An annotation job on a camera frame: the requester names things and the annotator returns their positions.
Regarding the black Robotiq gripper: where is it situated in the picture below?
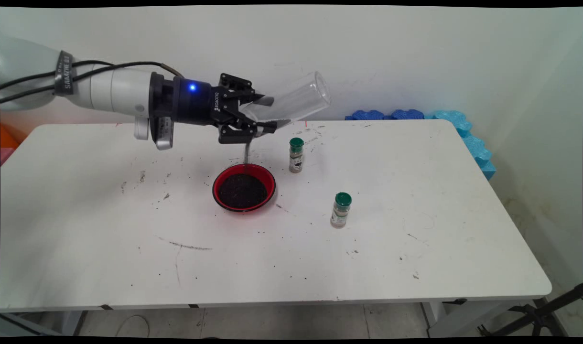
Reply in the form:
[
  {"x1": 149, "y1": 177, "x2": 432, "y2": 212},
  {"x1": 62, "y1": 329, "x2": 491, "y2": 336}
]
[{"x1": 150, "y1": 72, "x2": 292, "y2": 145}]

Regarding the clear plastic jar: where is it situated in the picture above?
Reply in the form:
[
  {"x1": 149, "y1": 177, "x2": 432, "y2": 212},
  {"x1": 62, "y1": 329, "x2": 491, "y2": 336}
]
[{"x1": 239, "y1": 71, "x2": 331, "y2": 128}]

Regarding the green lid spice jar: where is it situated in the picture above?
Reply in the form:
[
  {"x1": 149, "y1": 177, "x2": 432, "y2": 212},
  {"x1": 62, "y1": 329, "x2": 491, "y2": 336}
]
[
  {"x1": 289, "y1": 138, "x2": 304, "y2": 173},
  {"x1": 331, "y1": 192, "x2": 352, "y2": 229}
]

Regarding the red bowl with dark seeds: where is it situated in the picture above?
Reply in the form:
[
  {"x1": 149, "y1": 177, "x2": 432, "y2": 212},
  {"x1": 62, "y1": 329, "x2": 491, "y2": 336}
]
[{"x1": 212, "y1": 163, "x2": 276, "y2": 213}]

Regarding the orange object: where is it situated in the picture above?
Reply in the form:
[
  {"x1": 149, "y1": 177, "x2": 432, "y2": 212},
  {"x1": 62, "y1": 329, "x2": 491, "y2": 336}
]
[{"x1": 0, "y1": 125, "x2": 20, "y2": 150}]

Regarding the light blue foam mat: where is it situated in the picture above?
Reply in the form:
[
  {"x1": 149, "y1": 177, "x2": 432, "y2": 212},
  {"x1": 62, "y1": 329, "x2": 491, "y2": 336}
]
[{"x1": 425, "y1": 110, "x2": 497, "y2": 181}]

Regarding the white table leg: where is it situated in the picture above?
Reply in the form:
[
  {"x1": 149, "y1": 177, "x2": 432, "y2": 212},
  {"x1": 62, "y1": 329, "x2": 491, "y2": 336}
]
[{"x1": 57, "y1": 311, "x2": 89, "y2": 336}]

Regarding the black tripod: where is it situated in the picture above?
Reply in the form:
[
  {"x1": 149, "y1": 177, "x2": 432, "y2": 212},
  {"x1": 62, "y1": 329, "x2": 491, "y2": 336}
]
[{"x1": 478, "y1": 283, "x2": 583, "y2": 337}]

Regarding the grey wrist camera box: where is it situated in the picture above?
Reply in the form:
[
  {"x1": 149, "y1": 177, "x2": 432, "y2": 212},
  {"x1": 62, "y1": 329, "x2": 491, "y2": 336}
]
[{"x1": 151, "y1": 115, "x2": 175, "y2": 151}]

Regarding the black camera cable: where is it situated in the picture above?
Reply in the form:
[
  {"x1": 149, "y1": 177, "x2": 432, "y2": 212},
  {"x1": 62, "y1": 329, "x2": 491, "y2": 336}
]
[{"x1": 0, "y1": 59, "x2": 115, "y2": 92}]

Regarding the grey velcro strap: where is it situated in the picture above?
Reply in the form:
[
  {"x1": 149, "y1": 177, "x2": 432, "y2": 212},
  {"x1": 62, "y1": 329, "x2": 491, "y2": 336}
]
[{"x1": 54, "y1": 51, "x2": 75, "y2": 96}]

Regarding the thin white cable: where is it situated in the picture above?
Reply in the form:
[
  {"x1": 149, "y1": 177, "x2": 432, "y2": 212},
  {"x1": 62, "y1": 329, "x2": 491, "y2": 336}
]
[{"x1": 116, "y1": 314, "x2": 151, "y2": 337}]

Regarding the white table leg frame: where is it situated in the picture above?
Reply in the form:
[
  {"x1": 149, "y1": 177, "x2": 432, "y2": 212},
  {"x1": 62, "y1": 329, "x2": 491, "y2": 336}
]
[{"x1": 421, "y1": 300, "x2": 550, "y2": 337}]

